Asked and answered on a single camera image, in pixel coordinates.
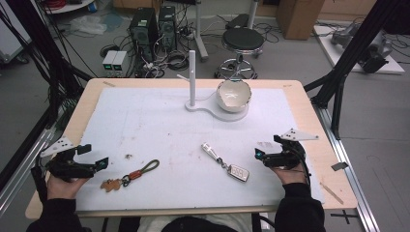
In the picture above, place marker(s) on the aluminium rail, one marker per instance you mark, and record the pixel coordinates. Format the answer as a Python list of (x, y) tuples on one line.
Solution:
[(19, 167), (348, 174)]

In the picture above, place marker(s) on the slim black computer tower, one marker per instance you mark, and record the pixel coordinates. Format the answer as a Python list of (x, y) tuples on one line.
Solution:
[(167, 27)]

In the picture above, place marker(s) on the person's left hand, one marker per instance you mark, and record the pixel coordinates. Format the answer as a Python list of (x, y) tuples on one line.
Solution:
[(61, 189)]

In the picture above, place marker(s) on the white desk leg post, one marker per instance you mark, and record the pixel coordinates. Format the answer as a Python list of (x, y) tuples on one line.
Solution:
[(199, 32)]

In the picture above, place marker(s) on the brown wooden cabinet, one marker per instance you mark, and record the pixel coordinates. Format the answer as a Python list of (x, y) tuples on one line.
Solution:
[(298, 17)]

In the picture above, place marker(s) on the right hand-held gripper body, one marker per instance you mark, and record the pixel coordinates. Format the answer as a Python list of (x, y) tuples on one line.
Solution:
[(291, 156)]

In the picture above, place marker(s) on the small grey tape piece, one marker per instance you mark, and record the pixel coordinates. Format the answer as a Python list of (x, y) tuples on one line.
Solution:
[(339, 166)]

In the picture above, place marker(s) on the clear plastic bag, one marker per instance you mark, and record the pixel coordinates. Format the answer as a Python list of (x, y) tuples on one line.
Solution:
[(88, 25)]

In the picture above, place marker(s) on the person's right hand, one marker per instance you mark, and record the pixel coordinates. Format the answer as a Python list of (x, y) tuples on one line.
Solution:
[(291, 175)]

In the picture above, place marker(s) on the white floor board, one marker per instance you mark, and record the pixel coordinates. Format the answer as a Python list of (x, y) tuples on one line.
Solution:
[(328, 48)]

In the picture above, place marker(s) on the person's lap clothing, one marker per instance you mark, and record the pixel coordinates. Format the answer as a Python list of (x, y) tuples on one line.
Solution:
[(193, 224)]

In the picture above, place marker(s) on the grey robot device on board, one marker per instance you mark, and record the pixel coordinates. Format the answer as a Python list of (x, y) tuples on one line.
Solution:
[(377, 51)]

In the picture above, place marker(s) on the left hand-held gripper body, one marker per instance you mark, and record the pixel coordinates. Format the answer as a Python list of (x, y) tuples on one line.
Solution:
[(69, 170)]

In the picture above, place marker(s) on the white cracked-egg-shaped bowl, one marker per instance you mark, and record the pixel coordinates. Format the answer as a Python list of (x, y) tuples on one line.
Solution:
[(233, 96)]

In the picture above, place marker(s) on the thin wooden stick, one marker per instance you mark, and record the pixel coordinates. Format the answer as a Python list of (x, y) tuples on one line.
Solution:
[(332, 193)]

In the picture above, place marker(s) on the white key stand with pegs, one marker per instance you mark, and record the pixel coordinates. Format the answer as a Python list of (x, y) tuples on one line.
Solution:
[(192, 80)]

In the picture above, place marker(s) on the black metal frame strut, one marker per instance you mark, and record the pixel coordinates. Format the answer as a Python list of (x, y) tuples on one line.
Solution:
[(351, 51)]

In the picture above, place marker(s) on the black round stool chrome base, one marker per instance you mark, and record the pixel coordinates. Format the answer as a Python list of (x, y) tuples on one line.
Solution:
[(242, 39)]

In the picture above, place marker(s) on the grey bench power supply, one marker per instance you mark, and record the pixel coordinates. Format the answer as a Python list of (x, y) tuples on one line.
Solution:
[(109, 61), (120, 61)]

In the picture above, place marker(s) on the white table mat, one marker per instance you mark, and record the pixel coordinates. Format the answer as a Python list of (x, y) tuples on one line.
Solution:
[(167, 135)]

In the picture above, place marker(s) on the large black computer tower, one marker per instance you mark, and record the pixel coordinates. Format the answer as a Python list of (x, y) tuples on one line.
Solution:
[(143, 32)]

